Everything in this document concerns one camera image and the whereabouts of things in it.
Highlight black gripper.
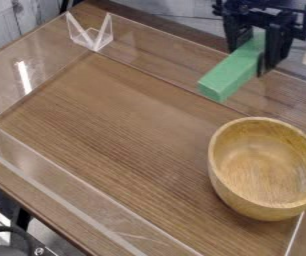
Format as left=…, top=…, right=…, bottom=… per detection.
left=212, top=0, right=306, bottom=77

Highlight black cable lower left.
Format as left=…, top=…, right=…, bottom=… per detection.
left=0, top=225, right=33, bottom=256

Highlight black table leg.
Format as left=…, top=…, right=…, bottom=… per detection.
left=15, top=208, right=32, bottom=231

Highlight brown wooden bowl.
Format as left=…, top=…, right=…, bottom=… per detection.
left=207, top=117, right=306, bottom=221

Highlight green rectangular block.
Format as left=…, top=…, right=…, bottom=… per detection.
left=198, top=32, right=266, bottom=103

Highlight clear acrylic tray wall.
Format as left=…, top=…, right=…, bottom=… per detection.
left=0, top=7, right=306, bottom=256

